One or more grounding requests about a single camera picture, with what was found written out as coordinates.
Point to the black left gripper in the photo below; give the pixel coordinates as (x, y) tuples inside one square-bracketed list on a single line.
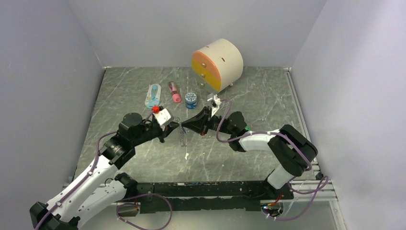
[(170, 127)]

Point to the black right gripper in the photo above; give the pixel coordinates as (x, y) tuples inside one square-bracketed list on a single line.
[(199, 124)]

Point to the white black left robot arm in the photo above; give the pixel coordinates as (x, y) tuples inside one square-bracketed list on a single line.
[(99, 185)]

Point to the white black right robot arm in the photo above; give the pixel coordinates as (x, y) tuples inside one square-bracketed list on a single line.
[(292, 150)]

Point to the blue round tin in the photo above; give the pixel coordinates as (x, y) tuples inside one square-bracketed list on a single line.
[(190, 100)]

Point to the pink marker tube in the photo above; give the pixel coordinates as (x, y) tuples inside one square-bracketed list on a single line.
[(174, 92)]

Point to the light blue oval case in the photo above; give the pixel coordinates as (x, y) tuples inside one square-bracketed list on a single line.
[(153, 96)]

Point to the beige round drawer cabinet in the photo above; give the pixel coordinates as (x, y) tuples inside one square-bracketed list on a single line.
[(217, 65)]

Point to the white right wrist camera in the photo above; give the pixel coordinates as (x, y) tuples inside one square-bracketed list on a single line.
[(214, 103)]

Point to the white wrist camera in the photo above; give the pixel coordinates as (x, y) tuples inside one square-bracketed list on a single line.
[(214, 103), (161, 116)]

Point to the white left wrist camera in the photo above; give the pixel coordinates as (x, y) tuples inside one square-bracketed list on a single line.
[(161, 116)]

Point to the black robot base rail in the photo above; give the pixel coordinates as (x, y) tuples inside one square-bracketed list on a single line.
[(194, 196)]

